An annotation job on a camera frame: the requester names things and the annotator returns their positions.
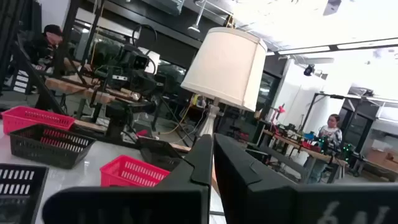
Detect yellow cable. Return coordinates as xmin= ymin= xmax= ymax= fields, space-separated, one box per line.
xmin=157 ymin=103 xmax=193 ymax=136

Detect white shade table lamp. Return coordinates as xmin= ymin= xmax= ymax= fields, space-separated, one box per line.
xmin=180 ymin=26 xmax=268 ymax=138

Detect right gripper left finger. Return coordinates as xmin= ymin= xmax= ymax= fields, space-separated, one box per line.
xmin=42 ymin=133 xmax=214 ymax=224

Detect black plastic basket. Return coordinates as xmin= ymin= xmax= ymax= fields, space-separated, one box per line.
xmin=8 ymin=123 xmax=96 ymax=170
xmin=137 ymin=136 xmax=188 ymax=172
xmin=0 ymin=163 xmax=50 ymax=224

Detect red desk lamp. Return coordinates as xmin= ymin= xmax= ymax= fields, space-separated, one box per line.
xmin=272 ymin=105 xmax=287 ymax=126

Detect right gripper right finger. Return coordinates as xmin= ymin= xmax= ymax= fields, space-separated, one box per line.
xmin=213 ymin=133 xmax=398 ymax=224

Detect wooden workbench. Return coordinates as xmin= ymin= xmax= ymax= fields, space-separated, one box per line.
xmin=262 ymin=128 xmax=349 ymax=184
xmin=45 ymin=77 xmax=141 ymax=105

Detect person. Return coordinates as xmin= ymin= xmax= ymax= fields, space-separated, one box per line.
xmin=23 ymin=24 xmax=65 ymax=68
xmin=307 ymin=113 xmax=343 ymax=184

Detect pink plastic basket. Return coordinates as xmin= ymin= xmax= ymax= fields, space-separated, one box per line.
xmin=99 ymin=154 xmax=171 ymax=188
xmin=1 ymin=105 xmax=76 ymax=135

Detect black controller box white labels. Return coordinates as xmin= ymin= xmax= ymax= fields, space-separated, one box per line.
xmin=10 ymin=69 xmax=32 ymax=95

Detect black aluminium rig frame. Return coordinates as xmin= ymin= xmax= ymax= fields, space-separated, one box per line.
xmin=11 ymin=34 xmax=67 ymax=114

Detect black ceiling spotlight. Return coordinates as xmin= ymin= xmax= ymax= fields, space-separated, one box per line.
xmin=303 ymin=63 xmax=316 ymax=77

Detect cardboard box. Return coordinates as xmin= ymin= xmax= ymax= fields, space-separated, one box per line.
xmin=366 ymin=148 xmax=398 ymax=172

